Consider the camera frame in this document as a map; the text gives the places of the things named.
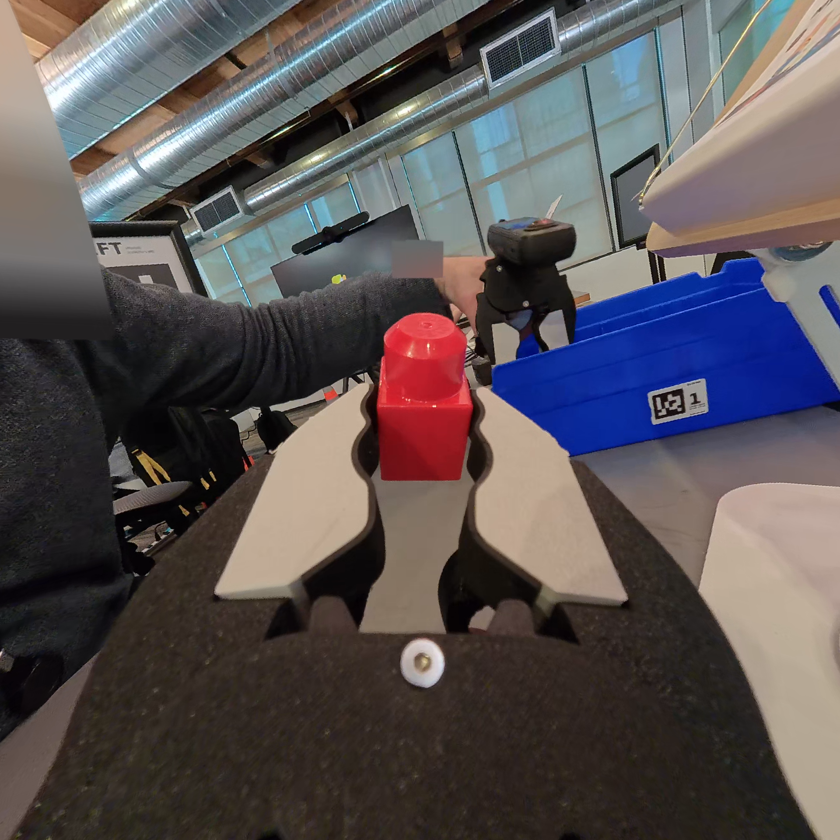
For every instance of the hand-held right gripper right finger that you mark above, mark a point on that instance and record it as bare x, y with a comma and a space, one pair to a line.
545, 525

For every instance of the black webcam bar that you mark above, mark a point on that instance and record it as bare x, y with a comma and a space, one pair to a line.
328, 234

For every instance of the silver air duct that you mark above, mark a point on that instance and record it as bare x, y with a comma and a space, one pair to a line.
197, 79

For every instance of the large dark display screen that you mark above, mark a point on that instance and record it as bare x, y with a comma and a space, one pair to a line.
328, 273

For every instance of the blue plastic bin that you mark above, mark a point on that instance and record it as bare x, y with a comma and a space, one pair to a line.
630, 381

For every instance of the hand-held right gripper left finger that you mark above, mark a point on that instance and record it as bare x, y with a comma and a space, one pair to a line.
302, 525

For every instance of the person's dark sweater torso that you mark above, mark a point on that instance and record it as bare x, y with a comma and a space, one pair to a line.
53, 525

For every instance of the instruction board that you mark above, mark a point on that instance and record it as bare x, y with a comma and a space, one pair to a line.
748, 171

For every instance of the black and white tag sign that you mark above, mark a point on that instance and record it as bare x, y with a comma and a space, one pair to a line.
164, 250

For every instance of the grey desk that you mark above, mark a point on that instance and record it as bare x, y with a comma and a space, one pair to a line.
670, 473

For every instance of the white document stand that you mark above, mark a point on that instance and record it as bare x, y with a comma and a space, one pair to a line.
775, 591

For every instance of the red toy building block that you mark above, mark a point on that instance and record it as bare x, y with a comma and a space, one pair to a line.
423, 420

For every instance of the person's left hand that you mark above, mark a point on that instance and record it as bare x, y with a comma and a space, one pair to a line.
465, 286

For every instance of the small monitor on stand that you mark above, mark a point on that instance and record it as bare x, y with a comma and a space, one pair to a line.
637, 197

